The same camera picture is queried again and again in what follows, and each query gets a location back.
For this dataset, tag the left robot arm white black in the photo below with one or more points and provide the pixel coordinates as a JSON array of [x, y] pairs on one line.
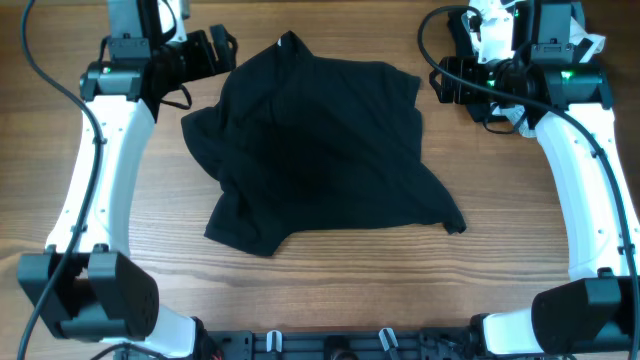
[[84, 285]]

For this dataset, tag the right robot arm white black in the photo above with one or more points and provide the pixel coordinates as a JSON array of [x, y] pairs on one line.
[[569, 107]]

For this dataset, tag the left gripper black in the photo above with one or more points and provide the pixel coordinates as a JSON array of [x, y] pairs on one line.
[[225, 55]]

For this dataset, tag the black folded garment in pile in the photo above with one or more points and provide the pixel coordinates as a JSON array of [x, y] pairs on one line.
[[463, 31]]

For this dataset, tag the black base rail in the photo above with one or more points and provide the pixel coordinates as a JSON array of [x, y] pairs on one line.
[[425, 344]]

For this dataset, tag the white t-shirt black lettering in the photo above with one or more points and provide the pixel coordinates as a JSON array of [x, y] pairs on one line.
[[494, 39]]

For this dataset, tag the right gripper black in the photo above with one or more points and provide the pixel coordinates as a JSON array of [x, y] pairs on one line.
[[466, 94]]

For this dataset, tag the grey denim folded garment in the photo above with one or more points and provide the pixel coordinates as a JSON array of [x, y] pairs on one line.
[[518, 121]]

